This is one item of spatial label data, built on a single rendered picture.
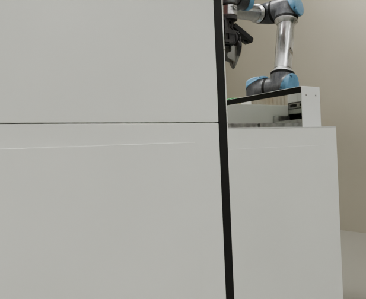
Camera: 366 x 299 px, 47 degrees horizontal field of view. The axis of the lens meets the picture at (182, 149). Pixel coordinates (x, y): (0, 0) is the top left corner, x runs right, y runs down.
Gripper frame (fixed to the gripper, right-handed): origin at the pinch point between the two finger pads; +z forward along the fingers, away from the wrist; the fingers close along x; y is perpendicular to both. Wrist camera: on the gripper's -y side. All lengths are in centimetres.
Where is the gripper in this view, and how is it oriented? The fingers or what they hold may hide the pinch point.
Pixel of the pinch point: (234, 65)
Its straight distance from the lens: 180.6
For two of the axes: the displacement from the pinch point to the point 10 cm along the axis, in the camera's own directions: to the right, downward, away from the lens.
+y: -8.4, 0.4, -5.4
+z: 0.4, 10.0, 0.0
